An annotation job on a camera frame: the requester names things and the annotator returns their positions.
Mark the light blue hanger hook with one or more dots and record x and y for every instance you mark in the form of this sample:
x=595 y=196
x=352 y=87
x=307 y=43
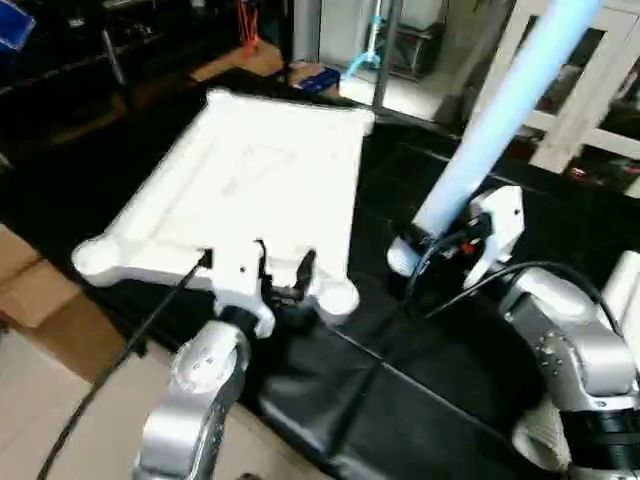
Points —
x=365 y=55

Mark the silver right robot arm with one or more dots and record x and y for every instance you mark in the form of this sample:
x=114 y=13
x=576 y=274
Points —
x=580 y=350

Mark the small blue box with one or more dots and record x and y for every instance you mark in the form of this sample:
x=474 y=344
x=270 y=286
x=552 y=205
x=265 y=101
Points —
x=315 y=78

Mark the white plastic table top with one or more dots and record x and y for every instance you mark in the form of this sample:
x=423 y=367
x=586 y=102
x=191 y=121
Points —
x=250 y=180

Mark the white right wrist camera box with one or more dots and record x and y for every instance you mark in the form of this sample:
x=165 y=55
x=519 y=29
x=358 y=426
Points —
x=498 y=230

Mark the white drawer cabinet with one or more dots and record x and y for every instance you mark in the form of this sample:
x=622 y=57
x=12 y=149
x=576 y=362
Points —
x=600 y=90

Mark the brown cardboard box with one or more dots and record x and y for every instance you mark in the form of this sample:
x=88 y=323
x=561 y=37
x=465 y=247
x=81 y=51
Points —
x=50 y=310

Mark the black work mat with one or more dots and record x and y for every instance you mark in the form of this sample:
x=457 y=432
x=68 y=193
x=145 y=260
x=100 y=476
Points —
x=420 y=380

